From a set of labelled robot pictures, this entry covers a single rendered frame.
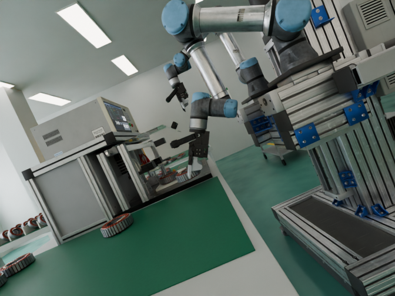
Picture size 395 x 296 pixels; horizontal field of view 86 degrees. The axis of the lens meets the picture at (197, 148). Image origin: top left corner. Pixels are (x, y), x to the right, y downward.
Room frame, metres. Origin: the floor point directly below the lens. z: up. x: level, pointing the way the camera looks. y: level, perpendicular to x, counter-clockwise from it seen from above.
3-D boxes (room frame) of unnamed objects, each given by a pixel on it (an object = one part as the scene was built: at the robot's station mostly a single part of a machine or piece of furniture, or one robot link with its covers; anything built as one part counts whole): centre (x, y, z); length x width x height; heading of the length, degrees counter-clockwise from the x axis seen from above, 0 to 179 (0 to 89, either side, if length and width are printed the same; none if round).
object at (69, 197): (0.96, 0.61, 0.91); 0.28 x 0.03 x 0.32; 89
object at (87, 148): (1.28, 0.52, 1.09); 0.68 x 0.44 x 0.05; 179
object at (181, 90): (1.60, -0.05, 1.29); 0.09 x 0.08 x 0.12; 91
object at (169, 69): (1.59, -0.05, 1.45); 0.09 x 0.08 x 0.11; 84
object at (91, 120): (1.30, 0.53, 1.22); 0.44 x 0.39 x 0.20; 179
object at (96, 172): (1.28, 0.46, 0.92); 0.66 x 0.01 x 0.30; 179
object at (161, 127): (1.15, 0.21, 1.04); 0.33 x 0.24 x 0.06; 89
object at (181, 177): (0.92, 0.08, 0.81); 0.11 x 0.11 x 0.04
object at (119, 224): (0.77, 0.38, 0.77); 0.11 x 0.11 x 0.04
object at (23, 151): (4.41, 3.15, 1.65); 0.50 x 0.45 x 3.30; 89
